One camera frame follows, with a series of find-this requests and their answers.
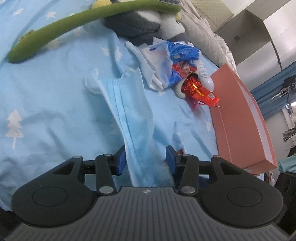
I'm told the blue surgical face mask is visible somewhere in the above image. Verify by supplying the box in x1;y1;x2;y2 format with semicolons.
84;69;173;187

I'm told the red foil snack packet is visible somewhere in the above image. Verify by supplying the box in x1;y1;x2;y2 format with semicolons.
181;75;220;110

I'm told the blue snack bag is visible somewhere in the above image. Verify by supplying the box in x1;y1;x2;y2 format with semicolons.
138;41;200;88

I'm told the white tissue cloth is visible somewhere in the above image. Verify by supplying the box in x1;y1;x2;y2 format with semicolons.
125;41;164;92

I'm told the salmon pink cardboard box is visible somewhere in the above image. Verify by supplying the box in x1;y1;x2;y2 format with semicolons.
210;64;278;175

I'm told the white spray bottle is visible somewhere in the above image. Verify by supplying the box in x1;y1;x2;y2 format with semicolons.
197;60;214;92

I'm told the blue curtain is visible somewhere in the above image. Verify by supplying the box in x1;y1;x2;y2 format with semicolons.
251;62;295;120

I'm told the grey duvet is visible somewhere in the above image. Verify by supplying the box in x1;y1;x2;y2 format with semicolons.
178;9;237;73

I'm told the grey penguin plush toy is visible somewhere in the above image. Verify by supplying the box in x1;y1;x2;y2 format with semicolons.
103;10;185;46

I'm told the grey wardrobe cabinet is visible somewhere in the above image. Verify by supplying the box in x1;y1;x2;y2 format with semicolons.
217;1;295;90

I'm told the cream quilted headboard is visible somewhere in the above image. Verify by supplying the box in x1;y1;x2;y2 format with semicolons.
191;0;234;32

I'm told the green long-handled back brush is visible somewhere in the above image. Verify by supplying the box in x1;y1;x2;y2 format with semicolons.
8;0;181;63

